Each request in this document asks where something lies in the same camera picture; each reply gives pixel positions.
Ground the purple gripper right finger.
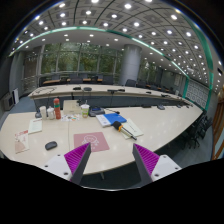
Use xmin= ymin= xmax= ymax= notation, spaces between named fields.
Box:
xmin=132 ymin=144 xmax=181 ymax=183

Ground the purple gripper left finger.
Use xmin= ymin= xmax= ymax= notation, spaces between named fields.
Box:
xmin=42 ymin=143 xmax=91 ymax=185

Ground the black computer mouse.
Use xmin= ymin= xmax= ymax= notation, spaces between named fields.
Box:
xmin=45 ymin=141 xmax=57 ymax=150

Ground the pink mouse pad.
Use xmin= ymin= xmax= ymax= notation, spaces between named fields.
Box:
xmin=74 ymin=132 xmax=109 ymax=152

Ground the white paper sheet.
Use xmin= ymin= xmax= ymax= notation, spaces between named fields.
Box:
xmin=122 ymin=119 xmax=143 ymax=139

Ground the colourful sticker sheet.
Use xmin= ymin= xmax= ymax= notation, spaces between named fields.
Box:
xmin=61 ymin=114 xmax=80 ymax=121

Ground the white paper booklet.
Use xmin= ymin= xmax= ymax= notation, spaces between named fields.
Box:
xmin=28 ymin=119 xmax=42 ymax=134

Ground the white notebook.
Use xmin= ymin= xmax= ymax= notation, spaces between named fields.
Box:
xmin=96 ymin=115 xmax=111 ymax=128

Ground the yellow black hand tool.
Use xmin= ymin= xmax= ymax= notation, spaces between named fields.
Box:
xmin=112 ymin=121 xmax=136 ymax=140

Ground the red white leaflet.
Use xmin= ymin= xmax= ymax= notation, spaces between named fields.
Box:
xmin=15 ymin=130 xmax=29 ymax=154

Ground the clear jar white lid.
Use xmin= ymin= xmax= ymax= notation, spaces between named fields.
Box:
xmin=47 ymin=106 xmax=55 ymax=120

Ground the black desk phone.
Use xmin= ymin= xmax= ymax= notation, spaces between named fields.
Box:
xmin=89 ymin=107 xmax=105 ymax=117

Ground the beige cardboard box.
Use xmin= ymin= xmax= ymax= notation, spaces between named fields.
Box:
xmin=63 ymin=100 xmax=81 ymax=115

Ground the cup with green label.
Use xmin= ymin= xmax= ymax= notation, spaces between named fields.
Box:
xmin=81 ymin=104 xmax=90 ymax=118

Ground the blue folder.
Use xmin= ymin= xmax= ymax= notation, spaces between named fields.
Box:
xmin=104 ymin=113 xmax=126 ymax=124

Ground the white paper cup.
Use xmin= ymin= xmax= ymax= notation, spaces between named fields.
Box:
xmin=39 ymin=106 xmax=47 ymax=120

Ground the orange red bottle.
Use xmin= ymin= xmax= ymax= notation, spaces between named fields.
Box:
xmin=53 ymin=98 xmax=61 ymax=119

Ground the long curved conference desk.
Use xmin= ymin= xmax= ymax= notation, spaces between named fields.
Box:
xmin=29 ymin=84 xmax=193 ymax=108

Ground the grey round column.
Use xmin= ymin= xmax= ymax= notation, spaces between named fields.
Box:
xmin=119 ymin=44 xmax=142 ymax=85

